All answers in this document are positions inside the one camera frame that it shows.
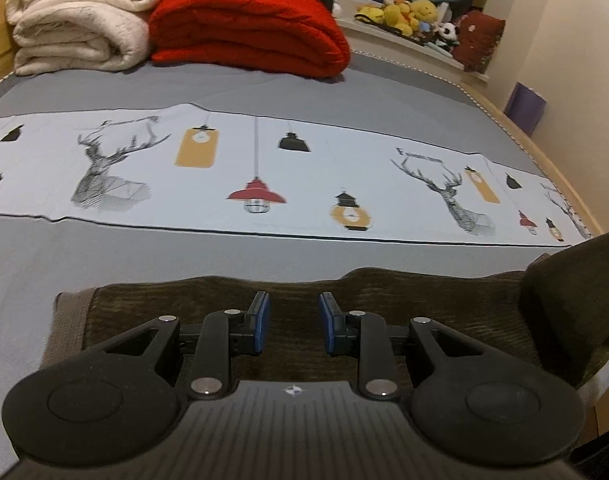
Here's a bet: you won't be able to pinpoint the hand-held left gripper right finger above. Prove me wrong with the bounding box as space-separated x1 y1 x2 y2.
318 291 503 402

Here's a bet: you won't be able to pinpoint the brown corduroy pants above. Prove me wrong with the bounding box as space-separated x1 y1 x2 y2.
43 226 609 392

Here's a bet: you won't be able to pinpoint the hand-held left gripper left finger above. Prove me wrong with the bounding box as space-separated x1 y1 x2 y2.
87 291 272 401

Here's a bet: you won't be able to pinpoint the purple box by wall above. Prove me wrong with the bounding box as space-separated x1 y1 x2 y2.
503 81 547 137

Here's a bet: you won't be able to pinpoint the maroon cushion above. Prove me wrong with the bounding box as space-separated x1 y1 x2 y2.
453 9 506 75

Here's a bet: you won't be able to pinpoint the white folded blanket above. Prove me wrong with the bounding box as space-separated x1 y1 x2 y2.
5 0 176 77

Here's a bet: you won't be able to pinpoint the yellow plush toy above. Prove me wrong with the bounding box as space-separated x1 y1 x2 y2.
408 0 439 32
355 3 386 25

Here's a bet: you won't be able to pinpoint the grey printed bed sheet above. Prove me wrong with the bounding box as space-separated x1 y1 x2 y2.
0 50 597 480

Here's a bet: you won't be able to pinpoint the red folded blanket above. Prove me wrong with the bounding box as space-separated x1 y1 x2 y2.
148 0 353 80

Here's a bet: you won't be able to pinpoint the panda plush toy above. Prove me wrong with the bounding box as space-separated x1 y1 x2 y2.
435 22 461 45

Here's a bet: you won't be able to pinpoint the orange bear plush toy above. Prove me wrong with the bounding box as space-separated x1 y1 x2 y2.
383 0 413 28

